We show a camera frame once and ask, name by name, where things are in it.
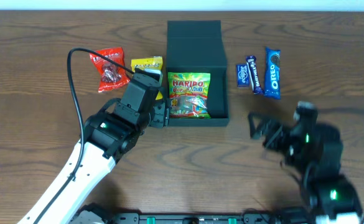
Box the red Haribo candy bag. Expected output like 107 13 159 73
90 47 130 93

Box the yellow snack bag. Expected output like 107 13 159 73
131 56 163 84

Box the green Haribo sour worms bag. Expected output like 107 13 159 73
168 72 211 119

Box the blue Oreo cookie pack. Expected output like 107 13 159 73
264 47 281 100

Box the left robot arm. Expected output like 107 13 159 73
20 73 164 223

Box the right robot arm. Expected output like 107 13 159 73
248 109 363 223

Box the blue Eclipse mint box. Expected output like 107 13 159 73
236 64 250 87

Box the purple Dairy Milk bar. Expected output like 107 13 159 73
246 55 264 95

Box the dark green open box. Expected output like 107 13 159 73
166 21 229 127

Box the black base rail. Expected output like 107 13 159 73
72 212 294 224

